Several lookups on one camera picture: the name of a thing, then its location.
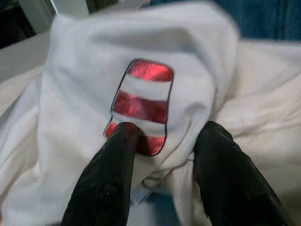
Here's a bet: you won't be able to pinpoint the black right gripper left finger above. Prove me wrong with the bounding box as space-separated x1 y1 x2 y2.
61 121 145 226

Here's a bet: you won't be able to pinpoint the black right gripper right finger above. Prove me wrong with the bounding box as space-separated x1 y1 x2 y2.
194 121 294 226

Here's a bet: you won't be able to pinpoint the white printed shirt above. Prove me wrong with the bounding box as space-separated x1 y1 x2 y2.
35 1 242 226

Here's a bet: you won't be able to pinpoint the blue denim jeans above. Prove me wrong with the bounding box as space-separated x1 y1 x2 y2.
147 0 301 42

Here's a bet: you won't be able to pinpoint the off-white crumpled garment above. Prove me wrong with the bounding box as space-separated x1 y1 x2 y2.
0 40 301 226

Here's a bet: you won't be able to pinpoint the white folding table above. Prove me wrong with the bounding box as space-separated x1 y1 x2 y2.
0 32 56 82

